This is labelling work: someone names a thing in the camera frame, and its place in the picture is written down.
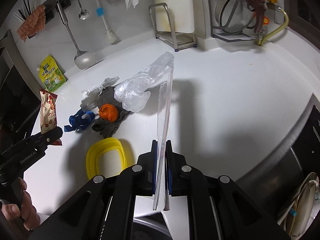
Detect black wire lid rack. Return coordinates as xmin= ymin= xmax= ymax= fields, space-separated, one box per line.
xmin=208 ymin=0 xmax=265 ymax=42

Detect white tissue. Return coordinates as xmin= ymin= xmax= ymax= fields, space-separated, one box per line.
xmin=80 ymin=76 xmax=120 ymax=112

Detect orange mandarin peel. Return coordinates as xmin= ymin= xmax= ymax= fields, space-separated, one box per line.
xmin=99 ymin=103 xmax=119 ymax=122

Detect red white snack wrapper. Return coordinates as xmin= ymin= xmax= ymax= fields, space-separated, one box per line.
xmin=40 ymin=89 xmax=57 ymax=134

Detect clear zip bag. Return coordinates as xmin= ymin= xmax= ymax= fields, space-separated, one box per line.
xmin=152 ymin=69 xmax=174 ymax=211

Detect steel cutting board rack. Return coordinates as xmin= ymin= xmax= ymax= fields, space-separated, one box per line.
xmin=148 ymin=3 xmax=197 ymax=52

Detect yellow green seasoning pouch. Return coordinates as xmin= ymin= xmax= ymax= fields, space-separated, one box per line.
xmin=37 ymin=55 xmax=66 ymax=93

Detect blue ribbon strap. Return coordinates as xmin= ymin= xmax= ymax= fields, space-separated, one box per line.
xmin=63 ymin=108 xmax=96 ymax=133

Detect dishes in sink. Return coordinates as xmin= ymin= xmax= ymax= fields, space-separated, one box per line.
xmin=277 ymin=172 xmax=319 ymax=239

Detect clear plastic bag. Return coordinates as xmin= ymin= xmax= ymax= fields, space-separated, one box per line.
xmin=114 ymin=52 xmax=174 ymax=113

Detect grey perforated trash bin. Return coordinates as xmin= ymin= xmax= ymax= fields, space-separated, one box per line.
xmin=131 ymin=217 xmax=172 ymax=240

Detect dark grey rag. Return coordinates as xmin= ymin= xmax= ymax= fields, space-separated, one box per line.
xmin=92 ymin=86 xmax=132 ymax=139

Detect orange dish cloth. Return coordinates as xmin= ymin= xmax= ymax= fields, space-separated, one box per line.
xmin=17 ymin=5 xmax=46 ymax=42

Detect person's left hand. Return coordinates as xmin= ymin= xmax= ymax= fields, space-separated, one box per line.
xmin=1 ymin=178 xmax=41 ymax=231

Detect yellow square plastic lid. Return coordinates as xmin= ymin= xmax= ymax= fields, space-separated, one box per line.
xmin=85 ymin=138 xmax=130 ymax=180

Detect red gas valve handle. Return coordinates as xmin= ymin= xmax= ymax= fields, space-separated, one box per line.
xmin=246 ymin=0 xmax=266 ymax=34

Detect steel ladle spoon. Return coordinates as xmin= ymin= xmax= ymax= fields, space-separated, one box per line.
xmin=77 ymin=0 xmax=89 ymax=20

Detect black kitchen sink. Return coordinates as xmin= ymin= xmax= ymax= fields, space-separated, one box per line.
xmin=236 ymin=95 xmax=319 ymax=220

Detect yellow gas hose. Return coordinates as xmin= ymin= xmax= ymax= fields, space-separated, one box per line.
xmin=256 ymin=4 xmax=290 ymax=47

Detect white cutting board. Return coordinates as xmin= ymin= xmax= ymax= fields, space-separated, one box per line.
xmin=154 ymin=0 xmax=195 ymax=34

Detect steel spatula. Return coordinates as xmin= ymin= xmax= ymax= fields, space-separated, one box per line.
xmin=56 ymin=0 xmax=97 ymax=70

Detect white blue bottle brush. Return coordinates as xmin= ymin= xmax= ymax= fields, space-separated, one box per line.
xmin=95 ymin=0 xmax=118 ymax=44

